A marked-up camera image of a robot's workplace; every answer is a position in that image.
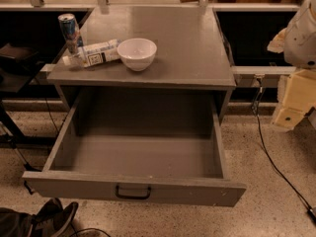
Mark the grey drawer cabinet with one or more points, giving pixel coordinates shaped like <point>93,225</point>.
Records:
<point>190,51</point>

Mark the grey top drawer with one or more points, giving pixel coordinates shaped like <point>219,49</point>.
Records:
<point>172,144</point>

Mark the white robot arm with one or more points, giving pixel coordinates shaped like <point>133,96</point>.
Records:
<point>298,40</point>

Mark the white bowl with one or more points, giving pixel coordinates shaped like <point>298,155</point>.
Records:
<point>137,54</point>

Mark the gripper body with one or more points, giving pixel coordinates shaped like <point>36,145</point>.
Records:
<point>302,44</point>

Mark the black stand at left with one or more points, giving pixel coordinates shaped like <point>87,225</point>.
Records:
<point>19,66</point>

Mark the black drawer handle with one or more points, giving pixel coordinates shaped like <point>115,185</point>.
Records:
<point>130,193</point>

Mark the dark trouser leg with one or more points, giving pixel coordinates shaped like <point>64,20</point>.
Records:
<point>14,223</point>

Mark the blue drink can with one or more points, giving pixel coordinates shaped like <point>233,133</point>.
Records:
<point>71,32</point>

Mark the grey sneaker shoe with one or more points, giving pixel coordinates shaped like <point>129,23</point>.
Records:
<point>53,220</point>

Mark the white milk carton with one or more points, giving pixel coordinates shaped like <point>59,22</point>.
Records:
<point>94,54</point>

